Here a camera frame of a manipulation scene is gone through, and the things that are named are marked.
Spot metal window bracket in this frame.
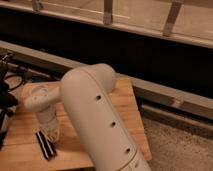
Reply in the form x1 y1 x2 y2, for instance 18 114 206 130
103 0 113 25
31 0 43 12
162 0 183 37

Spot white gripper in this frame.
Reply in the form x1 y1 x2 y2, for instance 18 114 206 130
36 108 60 143

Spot metal window bracket left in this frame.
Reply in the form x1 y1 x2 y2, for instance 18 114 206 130
31 0 43 12

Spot metal window bracket right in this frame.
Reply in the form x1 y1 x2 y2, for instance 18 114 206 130
162 0 183 37

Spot metal window bracket middle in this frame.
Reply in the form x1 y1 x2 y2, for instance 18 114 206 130
103 0 113 25

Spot black cable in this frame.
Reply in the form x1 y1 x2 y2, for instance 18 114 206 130
3 73 26 93

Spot white plastic cup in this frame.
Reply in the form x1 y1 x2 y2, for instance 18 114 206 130
31 86 48 95

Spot black equipment at left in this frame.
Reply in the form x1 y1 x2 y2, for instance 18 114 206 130
0 54 18 150

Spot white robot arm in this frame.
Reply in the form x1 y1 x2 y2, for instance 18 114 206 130
24 64 151 171

